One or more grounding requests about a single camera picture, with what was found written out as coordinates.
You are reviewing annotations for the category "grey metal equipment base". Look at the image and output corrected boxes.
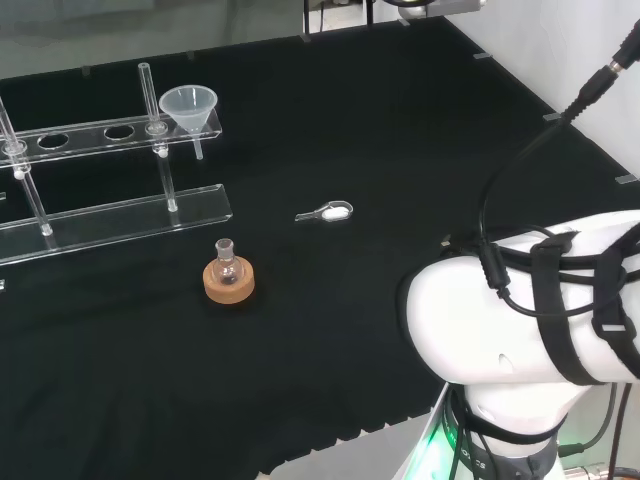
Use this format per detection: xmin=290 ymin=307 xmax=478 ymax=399
xmin=383 ymin=0 xmax=489 ymax=19

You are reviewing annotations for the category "black cloth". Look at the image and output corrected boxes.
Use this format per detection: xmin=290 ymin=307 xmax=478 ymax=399
xmin=0 ymin=14 xmax=640 ymax=480

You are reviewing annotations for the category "thick black cable with connector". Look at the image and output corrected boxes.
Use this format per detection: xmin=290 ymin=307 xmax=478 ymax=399
xmin=439 ymin=17 xmax=640 ymax=321

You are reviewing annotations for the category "clear acrylic funnel stand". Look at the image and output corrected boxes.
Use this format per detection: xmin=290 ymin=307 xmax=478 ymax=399
xmin=0 ymin=62 xmax=234 ymax=266

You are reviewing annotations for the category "translucent plastic funnel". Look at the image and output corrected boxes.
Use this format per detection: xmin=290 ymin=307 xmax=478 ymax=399
xmin=158 ymin=85 xmax=219 ymax=161

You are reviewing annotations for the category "clear weighing funnel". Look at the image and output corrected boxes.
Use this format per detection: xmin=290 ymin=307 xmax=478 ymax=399
xmin=294 ymin=198 xmax=354 ymax=224

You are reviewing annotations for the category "small round-bottom glass flask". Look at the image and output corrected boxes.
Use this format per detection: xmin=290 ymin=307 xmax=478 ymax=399
xmin=212 ymin=238 xmax=246 ymax=287

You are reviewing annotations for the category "cork ring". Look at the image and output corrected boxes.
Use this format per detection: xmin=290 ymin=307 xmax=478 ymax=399
xmin=202 ymin=257 xmax=256 ymax=305

